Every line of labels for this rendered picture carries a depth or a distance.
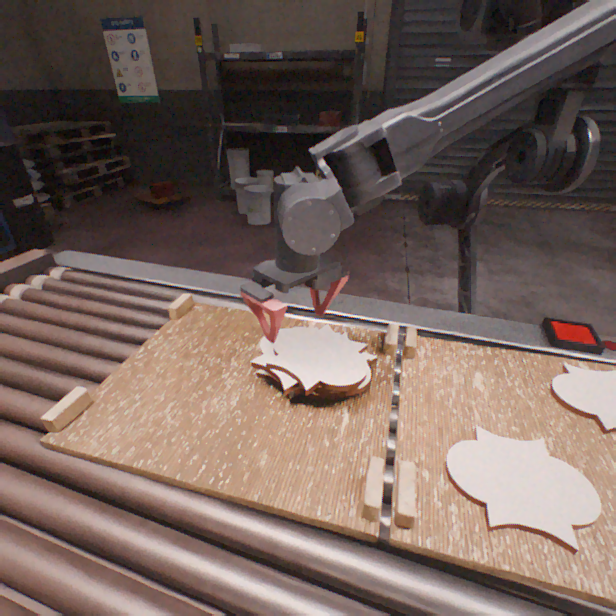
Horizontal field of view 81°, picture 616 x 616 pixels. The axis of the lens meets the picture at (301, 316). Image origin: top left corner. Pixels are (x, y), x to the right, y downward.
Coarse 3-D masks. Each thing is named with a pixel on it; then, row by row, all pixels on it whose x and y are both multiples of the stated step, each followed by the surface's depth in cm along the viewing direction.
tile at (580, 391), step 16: (576, 368) 53; (560, 384) 51; (576, 384) 51; (592, 384) 51; (608, 384) 51; (560, 400) 49; (576, 400) 48; (592, 400) 48; (608, 400) 48; (592, 416) 46; (608, 416) 46; (608, 432) 45
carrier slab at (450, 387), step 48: (432, 384) 52; (480, 384) 52; (528, 384) 52; (432, 432) 45; (528, 432) 45; (576, 432) 45; (432, 480) 40; (432, 528) 35; (480, 528) 35; (528, 576) 32; (576, 576) 32
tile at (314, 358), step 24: (288, 336) 53; (312, 336) 53; (336, 336) 53; (288, 360) 48; (312, 360) 48; (336, 360) 48; (360, 360) 48; (312, 384) 44; (336, 384) 44; (360, 384) 46
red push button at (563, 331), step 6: (552, 324) 67; (558, 324) 67; (564, 324) 67; (558, 330) 65; (564, 330) 65; (570, 330) 65; (576, 330) 65; (582, 330) 65; (558, 336) 63; (564, 336) 63; (570, 336) 63; (576, 336) 63; (582, 336) 63; (588, 336) 63; (588, 342) 62; (594, 342) 62
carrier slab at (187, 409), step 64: (192, 320) 66; (256, 320) 66; (128, 384) 52; (192, 384) 52; (256, 384) 52; (384, 384) 52; (64, 448) 43; (128, 448) 43; (192, 448) 43; (256, 448) 43; (320, 448) 43; (384, 448) 43; (320, 512) 37
